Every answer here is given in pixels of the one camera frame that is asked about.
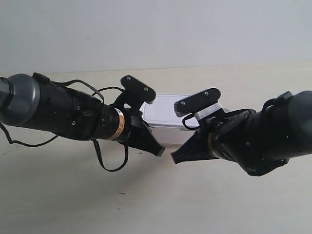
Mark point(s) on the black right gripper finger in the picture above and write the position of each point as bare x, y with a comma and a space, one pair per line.
194, 149

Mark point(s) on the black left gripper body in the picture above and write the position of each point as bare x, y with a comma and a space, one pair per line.
129, 105

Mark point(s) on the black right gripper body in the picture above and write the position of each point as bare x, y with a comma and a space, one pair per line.
210, 120

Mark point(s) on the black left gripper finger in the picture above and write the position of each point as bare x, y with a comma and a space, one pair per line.
143, 139

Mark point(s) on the white lidded plastic container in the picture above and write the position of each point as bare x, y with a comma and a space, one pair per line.
166, 127

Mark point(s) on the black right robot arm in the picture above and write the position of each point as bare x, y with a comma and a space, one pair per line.
258, 142

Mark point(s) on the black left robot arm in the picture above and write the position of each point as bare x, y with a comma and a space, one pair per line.
36, 102

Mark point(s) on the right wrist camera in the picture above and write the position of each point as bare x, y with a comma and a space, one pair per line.
196, 102

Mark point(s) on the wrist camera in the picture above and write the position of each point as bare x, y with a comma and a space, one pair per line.
196, 102
138, 88

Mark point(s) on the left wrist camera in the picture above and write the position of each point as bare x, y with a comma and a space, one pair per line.
138, 88

